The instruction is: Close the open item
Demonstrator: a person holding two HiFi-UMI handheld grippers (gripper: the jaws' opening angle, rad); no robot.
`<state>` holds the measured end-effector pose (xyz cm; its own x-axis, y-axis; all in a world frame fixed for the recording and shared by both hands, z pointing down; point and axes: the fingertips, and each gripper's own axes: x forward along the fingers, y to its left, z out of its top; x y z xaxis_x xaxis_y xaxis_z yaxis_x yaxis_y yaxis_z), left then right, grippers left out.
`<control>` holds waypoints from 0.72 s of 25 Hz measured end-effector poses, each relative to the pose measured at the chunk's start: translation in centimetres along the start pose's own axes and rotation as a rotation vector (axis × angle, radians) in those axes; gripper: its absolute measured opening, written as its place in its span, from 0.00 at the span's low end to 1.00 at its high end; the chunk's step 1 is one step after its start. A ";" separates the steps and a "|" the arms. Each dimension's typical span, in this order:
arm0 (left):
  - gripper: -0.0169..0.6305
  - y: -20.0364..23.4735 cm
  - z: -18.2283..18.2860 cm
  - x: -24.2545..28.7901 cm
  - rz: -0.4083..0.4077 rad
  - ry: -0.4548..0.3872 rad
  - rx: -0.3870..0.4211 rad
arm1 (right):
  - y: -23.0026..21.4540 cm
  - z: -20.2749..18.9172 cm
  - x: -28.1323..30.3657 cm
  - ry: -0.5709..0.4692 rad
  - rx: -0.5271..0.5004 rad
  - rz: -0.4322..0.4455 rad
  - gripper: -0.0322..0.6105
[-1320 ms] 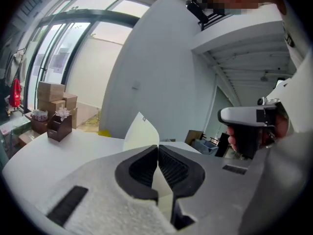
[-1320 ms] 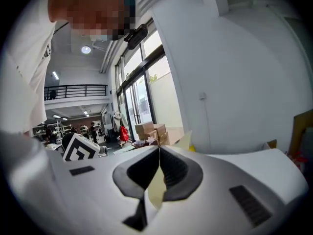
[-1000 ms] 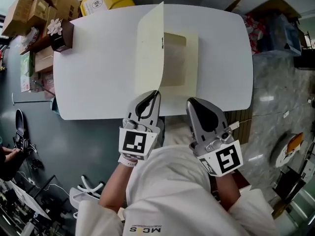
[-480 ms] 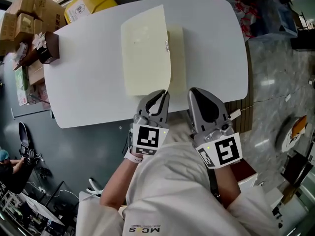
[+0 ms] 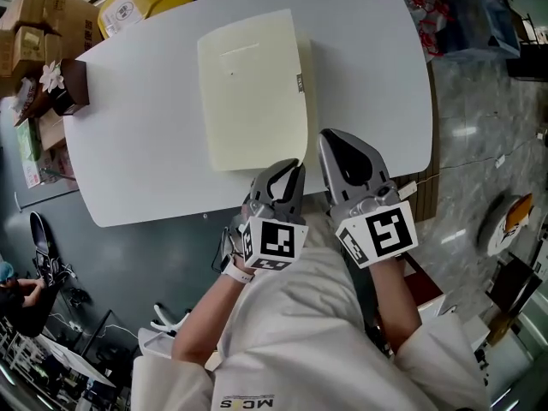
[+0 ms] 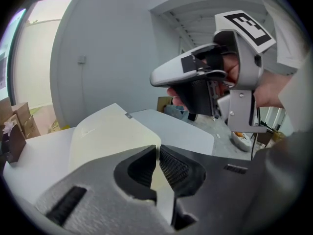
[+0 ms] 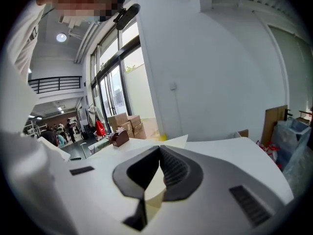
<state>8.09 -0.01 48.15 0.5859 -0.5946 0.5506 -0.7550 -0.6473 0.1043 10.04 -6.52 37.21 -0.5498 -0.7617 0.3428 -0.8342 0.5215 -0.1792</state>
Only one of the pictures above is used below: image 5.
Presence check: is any white artificial flower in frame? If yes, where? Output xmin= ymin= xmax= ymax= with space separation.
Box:
xmin=39 ymin=61 xmax=66 ymax=94

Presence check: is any large plastic wrapped bundle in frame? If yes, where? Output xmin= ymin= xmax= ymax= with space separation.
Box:
xmin=440 ymin=0 xmax=521 ymax=57

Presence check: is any pink floral tissue packet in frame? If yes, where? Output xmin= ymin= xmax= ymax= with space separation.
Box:
xmin=9 ymin=77 xmax=42 ymax=119

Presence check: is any green and white printed box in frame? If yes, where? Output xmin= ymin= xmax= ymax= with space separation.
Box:
xmin=15 ymin=117 xmax=43 ymax=190

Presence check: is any person's white shirt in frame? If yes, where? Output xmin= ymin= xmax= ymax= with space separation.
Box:
xmin=130 ymin=246 xmax=491 ymax=411

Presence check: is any pink packaging box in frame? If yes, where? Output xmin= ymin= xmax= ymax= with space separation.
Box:
xmin=51 ymin=146 xmax=74 ymax=180

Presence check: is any person's left hand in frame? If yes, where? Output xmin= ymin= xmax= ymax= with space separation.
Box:
xmin=229 ymin=219 xmax=249 ymax=269

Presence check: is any grey oval device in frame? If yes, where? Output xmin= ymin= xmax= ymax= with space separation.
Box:
xmin=28 ymin=211 xmax=56 ymax=273

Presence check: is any black metal frame stand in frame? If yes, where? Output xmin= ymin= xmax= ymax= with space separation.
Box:
xmin=507 ymin=13 xmax=548 ymax=83

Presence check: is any white office chair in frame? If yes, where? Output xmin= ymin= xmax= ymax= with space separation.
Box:
xmin=136 ymin=304 xmax=193 ymax=359

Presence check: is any round white and orange stool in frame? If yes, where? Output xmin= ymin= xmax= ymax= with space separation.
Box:
xmin=477 ymin=193 xmax=537 ymax=257

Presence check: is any dark brown box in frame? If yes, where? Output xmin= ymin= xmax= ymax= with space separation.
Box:
xmin=50 ymin=57 xmax=91 ymax=117

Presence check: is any black shoulder strap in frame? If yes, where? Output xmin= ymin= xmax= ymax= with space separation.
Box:
xmin=342 ymin=246 xmax=395 ymax=359

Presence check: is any tangle of black cables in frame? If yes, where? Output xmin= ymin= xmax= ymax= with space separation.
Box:
xmin=32 ymin=254 xmax=93 ymax=308

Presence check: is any person's right forearm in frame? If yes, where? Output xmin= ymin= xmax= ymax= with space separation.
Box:
xmin=367 ymin=254 xmax=423 ymax=357

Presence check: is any white smartwatch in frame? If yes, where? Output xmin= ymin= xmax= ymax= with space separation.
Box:
xmin=220 ymin=254 xmax=257 ymax=285

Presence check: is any person's left forearm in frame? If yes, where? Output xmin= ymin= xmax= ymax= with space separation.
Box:
xmin=170 ymin=271 xmax=253 ymax=363

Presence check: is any yellow package bag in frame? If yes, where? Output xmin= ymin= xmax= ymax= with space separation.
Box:
xmin=97 ymin=0 xmax=194 ymax=40

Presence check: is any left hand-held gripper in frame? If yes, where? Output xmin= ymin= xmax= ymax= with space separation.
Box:
xmin=239 ymin=157 xmax=309 ymax=273

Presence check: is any pile of brown cardboard boxes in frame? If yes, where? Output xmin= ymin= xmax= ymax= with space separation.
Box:
xmin=0 ymin=0 xmax=104 ymax=80

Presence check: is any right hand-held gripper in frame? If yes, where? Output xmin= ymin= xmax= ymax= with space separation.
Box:
xmin=317 ymin=128 xmax=420 ymax=270

